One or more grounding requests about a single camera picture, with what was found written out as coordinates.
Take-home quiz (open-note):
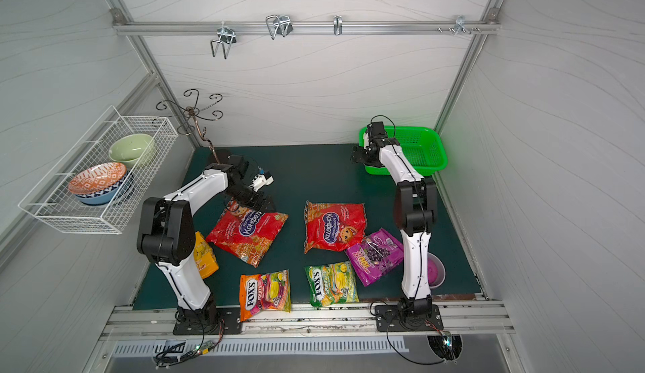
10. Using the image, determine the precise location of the red candy bag with buildings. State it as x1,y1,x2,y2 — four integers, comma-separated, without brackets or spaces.
206,200,288,267

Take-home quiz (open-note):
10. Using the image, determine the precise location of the green plastic basket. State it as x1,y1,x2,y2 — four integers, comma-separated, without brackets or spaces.
385,126,448,177

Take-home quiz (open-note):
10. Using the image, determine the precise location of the red candy bag with doll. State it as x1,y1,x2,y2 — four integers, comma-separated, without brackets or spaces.
304,201,367,254

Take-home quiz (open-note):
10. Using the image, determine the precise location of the purple candy bag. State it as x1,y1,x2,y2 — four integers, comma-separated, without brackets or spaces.
345,229,404,287

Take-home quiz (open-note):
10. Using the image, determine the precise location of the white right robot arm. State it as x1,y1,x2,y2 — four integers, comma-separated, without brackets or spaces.
352,121,438,304

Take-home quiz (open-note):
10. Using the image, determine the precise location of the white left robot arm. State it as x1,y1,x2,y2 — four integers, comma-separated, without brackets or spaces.
137,156,275,312

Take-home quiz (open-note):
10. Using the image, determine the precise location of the yellow candy bag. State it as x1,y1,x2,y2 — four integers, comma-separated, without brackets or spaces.
193,231,219,279

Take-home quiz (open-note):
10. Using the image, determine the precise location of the orange Fox's candy bag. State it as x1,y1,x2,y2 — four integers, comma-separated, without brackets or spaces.
239,270,292,322

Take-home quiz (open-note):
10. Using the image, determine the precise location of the light green bowl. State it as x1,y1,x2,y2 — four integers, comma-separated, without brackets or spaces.
109,133,157,170

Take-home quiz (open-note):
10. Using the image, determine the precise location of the green Fox's candy bag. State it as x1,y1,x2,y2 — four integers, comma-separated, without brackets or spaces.
304,262,359,309

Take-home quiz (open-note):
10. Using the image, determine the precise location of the blue bowl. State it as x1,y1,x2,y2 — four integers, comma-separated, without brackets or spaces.
75,177,132,206

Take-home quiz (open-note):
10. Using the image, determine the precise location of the orange patterned bowl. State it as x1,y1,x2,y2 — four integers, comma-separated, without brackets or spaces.
67,162,127,195

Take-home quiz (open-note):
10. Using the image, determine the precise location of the purple bowl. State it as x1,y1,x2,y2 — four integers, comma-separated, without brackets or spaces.
428,253,446,289

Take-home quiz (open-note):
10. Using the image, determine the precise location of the small metal hook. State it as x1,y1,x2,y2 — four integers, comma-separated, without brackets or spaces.
333,15,343,37

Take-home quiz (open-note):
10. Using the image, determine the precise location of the metal double hook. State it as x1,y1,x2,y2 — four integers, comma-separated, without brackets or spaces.
210,24,237,59

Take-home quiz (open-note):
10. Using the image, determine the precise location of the metal loop hook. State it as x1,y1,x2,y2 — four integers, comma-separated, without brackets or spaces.
265,15,293,40

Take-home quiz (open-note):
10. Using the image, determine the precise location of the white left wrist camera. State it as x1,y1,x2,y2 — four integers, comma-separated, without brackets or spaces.
250,172,274,192

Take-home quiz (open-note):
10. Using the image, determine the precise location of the copper wire stand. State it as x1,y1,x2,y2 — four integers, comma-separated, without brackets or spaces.
156,88,224,163

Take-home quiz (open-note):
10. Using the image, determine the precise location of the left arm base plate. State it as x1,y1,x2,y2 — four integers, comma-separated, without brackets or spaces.
172,307,242,336

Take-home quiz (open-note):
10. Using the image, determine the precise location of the white wire wall basket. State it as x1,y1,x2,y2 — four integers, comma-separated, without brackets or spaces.
18,107,177,235

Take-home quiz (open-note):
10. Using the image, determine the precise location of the metal bracket hook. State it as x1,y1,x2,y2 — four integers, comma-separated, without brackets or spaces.
437,15,481,36

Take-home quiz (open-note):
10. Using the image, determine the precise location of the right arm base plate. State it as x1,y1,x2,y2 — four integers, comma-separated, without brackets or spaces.
369,296,444,333

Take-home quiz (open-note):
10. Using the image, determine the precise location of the aluminium top rail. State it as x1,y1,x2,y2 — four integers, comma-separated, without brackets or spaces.
114,19,502,37

